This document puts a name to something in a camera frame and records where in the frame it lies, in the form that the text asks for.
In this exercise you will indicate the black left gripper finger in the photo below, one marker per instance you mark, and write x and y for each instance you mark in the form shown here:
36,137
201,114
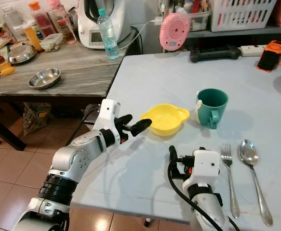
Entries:
124,119
140,127

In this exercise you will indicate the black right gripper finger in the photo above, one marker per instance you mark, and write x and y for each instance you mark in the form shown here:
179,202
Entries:
173,160

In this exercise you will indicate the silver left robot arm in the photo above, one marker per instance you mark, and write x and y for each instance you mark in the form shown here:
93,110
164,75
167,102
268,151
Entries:
75,161

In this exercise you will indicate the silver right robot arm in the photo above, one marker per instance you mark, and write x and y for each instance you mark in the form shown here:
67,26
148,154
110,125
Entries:
207,211

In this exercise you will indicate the yellow plastic bowl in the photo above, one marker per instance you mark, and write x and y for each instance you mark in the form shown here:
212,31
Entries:
165,121

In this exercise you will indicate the steel fork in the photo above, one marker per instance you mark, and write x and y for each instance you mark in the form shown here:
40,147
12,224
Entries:
231,183

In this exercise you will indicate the grey wooden side table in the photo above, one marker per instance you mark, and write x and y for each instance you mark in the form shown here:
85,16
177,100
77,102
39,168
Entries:
87,74

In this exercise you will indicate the steel spoon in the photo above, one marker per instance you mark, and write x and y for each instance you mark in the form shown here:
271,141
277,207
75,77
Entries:
248,153

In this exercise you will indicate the black table foot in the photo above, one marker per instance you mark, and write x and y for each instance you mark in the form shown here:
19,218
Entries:
148,222

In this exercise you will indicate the green mug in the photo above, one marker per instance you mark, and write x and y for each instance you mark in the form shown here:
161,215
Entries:
211,102

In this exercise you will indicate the clear water bottle teal cap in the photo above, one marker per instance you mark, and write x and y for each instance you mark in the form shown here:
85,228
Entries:
108,38

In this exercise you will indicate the patterned bag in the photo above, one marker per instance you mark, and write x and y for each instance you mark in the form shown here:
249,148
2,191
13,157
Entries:
36,118

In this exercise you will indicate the small shallow steel bowl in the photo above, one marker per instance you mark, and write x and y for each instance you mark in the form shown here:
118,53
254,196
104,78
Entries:
45,78

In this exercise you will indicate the white food processor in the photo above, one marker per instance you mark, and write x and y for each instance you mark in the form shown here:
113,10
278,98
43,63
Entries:
92,24

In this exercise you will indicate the pink round appliance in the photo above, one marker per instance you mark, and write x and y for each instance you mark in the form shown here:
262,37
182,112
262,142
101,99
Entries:
175,31

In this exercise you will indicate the white charger plug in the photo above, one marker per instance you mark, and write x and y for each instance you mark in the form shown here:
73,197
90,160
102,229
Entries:
158,21

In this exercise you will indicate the lidded plastic food container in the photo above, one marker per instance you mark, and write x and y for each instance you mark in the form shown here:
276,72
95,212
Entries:
51,43

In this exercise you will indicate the pink drinking bottle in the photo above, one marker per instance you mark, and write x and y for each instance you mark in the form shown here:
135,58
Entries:
62,21

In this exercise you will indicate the clear storage box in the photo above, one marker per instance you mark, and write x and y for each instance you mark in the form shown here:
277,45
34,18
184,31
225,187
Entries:
199,21

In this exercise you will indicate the orange squeeze bottle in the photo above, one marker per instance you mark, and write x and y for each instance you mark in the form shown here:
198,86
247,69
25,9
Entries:
33,38

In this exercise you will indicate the red liquid bottle orange cap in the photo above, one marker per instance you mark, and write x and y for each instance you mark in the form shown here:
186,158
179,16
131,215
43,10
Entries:
41,21

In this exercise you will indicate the white power strip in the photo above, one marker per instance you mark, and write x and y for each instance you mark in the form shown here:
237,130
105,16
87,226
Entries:
253,49

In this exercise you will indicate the orange cased phone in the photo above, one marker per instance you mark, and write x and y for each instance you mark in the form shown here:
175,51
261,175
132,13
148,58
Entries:
271,57

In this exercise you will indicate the clear plastic bottle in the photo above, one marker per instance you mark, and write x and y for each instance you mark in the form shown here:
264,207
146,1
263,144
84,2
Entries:
13,21

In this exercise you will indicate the white plastic basket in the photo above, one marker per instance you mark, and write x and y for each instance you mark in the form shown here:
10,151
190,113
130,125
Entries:
244,14

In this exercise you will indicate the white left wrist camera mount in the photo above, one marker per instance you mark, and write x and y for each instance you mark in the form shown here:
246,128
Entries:
108,113

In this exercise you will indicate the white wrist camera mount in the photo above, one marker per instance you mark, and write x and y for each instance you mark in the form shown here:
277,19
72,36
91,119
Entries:
108,113
207,166

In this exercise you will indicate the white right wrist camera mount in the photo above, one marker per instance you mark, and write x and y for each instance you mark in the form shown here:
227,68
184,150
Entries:
207,166

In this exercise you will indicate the dark wall shelf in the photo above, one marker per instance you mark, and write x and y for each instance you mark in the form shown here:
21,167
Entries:
232,34

